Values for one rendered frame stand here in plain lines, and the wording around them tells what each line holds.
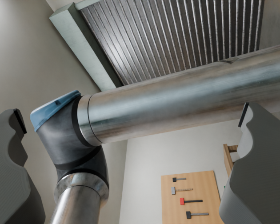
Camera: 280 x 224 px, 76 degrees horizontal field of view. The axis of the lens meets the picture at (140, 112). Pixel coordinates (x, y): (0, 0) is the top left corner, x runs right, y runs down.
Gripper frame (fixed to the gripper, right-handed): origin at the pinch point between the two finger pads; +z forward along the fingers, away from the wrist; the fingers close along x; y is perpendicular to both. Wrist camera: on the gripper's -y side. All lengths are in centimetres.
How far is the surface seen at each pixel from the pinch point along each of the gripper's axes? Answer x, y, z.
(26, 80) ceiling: -115, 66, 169
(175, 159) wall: 69, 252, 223
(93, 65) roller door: -68, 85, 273
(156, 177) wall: 31, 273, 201
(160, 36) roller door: 38, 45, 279
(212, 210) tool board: 105, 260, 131
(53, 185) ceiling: -92, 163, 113
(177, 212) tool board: 58, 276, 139
